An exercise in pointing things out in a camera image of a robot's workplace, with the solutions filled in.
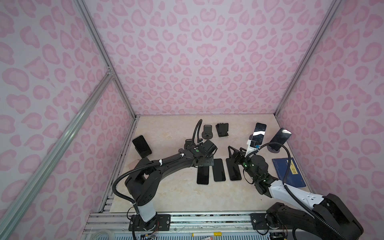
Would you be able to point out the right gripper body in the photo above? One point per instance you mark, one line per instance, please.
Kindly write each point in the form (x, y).
(242, 160)

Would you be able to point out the black folding phone stand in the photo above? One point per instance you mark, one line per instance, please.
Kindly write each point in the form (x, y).
(222, 129)

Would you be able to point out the round stand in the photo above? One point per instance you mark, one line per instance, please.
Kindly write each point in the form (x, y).
(273, 149)
(207, 133)

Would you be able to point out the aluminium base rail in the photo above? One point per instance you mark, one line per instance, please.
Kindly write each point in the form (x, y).
(232, 225)

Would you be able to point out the black phone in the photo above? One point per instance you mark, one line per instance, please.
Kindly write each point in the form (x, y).
(203, 175)
(142, 146)
(258, 135)
(218, 171)
(280, 137)
(233, 170)

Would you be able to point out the blue book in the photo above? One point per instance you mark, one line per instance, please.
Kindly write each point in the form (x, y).
(294, 177)

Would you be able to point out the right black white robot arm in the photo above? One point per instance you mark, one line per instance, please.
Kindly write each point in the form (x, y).
(326, 217)

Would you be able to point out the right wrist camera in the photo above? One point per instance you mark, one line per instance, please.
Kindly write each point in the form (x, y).
(251, 147)

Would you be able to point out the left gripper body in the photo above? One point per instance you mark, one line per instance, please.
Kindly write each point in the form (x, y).
(209, 161)

